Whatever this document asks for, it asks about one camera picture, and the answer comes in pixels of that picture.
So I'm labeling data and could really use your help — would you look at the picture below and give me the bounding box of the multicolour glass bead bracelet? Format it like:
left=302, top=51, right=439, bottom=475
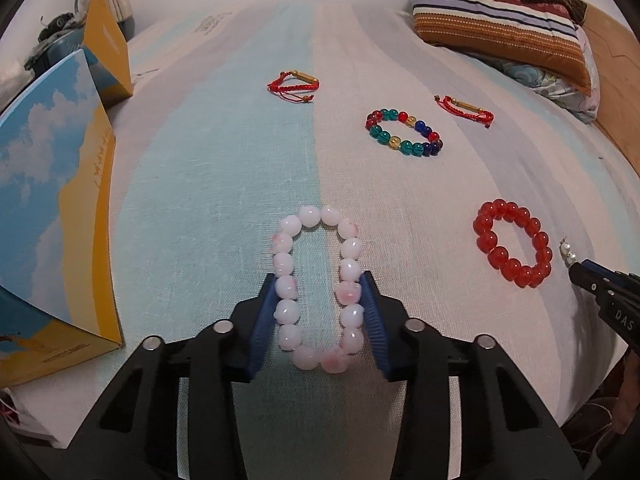
left=365, top=108, right=444, bottom=158

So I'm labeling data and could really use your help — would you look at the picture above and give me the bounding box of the floral blue white pillow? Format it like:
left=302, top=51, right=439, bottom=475
left=480, top=25, right=601, bottom=123

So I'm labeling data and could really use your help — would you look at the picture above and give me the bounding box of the pink white bead bracelet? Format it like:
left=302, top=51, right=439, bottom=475
left=267, top=204, right=365, bottom=373

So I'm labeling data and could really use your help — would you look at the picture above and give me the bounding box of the striped brown pillow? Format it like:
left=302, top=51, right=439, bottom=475
left=405, top=0, right=592, bottom=95

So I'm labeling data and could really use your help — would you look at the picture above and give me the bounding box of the red cord bracelet gold tube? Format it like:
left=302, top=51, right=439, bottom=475
left=267, top=72, right=322, bottom=104
left=434, top=95, right=495, bottom=127

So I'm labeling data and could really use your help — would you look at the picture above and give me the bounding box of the stack of white papers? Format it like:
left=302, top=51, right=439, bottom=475
left=0, top=385, right=68, bottom=450

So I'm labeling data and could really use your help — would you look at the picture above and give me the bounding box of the red bead bracelet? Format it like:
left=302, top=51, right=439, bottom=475
left=473, top=199, right=554, bottom=289

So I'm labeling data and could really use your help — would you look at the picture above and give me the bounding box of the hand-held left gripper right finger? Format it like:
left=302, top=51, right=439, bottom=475
left=360, top=270, right=587, bottom=480

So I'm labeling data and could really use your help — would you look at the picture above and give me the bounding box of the sky print yellow box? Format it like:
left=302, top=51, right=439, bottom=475
left=0, top=50, right=124, bottom=389

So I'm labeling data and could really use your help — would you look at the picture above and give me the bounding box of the wooden bed frame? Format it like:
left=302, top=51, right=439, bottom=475
left=580, top=2, right=640, bottom=173

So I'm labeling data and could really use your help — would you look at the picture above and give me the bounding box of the dark clutter pile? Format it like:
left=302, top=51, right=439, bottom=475
left=24, top=0, right=101, bottom=78

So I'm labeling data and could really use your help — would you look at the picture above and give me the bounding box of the pastel striped bedsheet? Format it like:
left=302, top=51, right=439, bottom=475
left=0, top=2, right=640, bottom=480

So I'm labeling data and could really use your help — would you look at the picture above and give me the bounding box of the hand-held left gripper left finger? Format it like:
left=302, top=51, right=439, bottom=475
left=65, top=273, right=279, bottom=480

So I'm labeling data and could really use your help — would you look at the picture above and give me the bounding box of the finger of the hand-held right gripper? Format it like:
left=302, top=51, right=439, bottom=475
left=568, top=264, right=612, bottom=307
left=580, top=258, right=640, bottom=288

